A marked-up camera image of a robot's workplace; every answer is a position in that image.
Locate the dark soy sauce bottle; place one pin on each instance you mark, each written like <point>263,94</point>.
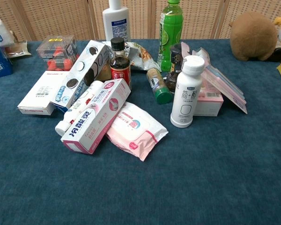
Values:
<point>120,65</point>

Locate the pink white toothpaste box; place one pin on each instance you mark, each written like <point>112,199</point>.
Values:
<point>97,114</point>

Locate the pink white small box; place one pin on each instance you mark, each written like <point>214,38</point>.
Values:
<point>209,103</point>

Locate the wicker folding screen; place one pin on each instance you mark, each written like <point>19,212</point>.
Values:
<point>61,16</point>

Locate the black pepper grinder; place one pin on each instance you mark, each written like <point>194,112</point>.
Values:
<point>174,72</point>

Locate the nut snack bag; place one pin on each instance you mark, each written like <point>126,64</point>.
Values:
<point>141,57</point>

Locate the brown plush toy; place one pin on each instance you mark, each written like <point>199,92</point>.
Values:
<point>253,35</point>

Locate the plain white cardboard box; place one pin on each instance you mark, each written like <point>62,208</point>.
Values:
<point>41,93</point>

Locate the white yogurt drink bottle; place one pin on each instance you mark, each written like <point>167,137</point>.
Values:
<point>185,93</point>

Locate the blue Oreo cookie box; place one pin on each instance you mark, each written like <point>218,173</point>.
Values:
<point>84,72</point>

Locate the clear box with red items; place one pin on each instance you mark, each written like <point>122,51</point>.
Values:
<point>58,54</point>

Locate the pink packet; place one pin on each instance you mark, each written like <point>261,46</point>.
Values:
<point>224,82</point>

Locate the white lotion bottle blue label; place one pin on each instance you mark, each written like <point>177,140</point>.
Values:
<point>116,22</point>

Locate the green cap spice jar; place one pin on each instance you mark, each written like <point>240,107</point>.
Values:
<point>159,86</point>

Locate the blue table cloth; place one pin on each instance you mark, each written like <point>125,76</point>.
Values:
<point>140,178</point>

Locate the white toothpaste tube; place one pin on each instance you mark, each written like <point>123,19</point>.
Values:
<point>71,112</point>

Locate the green drink bottle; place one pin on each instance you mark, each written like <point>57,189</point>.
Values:
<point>169,32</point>

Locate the pink wet wipes pack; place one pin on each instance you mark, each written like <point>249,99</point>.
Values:
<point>135,129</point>

